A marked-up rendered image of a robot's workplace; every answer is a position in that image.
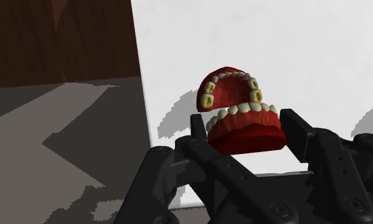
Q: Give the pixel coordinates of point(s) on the red denture teeth model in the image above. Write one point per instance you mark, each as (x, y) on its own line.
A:
(240, 119)

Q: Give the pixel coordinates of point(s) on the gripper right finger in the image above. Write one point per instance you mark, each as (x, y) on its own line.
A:
(335, 161)

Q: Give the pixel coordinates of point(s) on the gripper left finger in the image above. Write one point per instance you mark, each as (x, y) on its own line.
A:
(217, 167)

